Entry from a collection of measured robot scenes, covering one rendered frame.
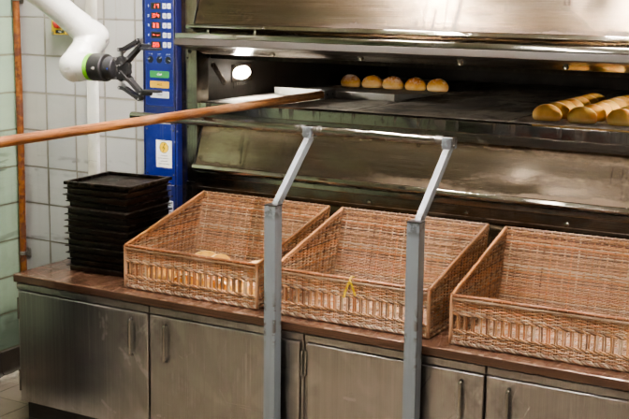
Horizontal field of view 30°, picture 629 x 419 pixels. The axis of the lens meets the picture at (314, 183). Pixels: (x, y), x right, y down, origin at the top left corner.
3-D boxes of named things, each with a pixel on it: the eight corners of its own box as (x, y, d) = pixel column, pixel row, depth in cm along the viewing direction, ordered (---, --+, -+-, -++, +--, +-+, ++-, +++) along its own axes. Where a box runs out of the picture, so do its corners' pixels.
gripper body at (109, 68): (115, 54, 390) (137, 55, 385) (115, 79, 391) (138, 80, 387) (100, 55, 384) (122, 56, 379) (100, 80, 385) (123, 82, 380)
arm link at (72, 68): (63, 88, 399) (47, 65, 391) (80, 61, 405) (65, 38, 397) (95, 90, 392) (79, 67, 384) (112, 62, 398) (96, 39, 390)
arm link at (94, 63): (83, 81, 387) (83, 53, 385) (107, 79, 397) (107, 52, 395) (97, 82, 384) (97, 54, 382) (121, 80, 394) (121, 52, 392)
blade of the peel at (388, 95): (394, 101, 451) (394, 93, 450) (273, 93, 478) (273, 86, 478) (434, 94, 481) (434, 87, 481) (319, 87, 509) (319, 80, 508)
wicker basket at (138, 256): (203, 260, 445) (203, 189, 441) (332, 281, 417) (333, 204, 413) (120, 287, 404) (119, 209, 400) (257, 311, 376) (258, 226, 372)
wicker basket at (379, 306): (340, 281, 416) (341, 205, 411) (490, 304, 388) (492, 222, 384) (267, 313, 374) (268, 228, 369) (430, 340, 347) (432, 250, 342)
